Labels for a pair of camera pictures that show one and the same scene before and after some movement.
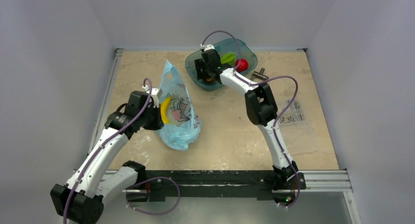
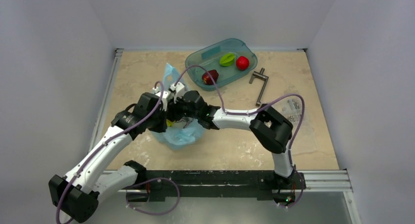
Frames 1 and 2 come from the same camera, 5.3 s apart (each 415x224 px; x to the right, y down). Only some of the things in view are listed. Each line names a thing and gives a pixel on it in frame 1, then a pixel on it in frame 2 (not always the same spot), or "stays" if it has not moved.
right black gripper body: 201,70 → 181,110
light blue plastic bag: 184,133 stays
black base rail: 160,183 stays
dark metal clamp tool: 260,75 stays
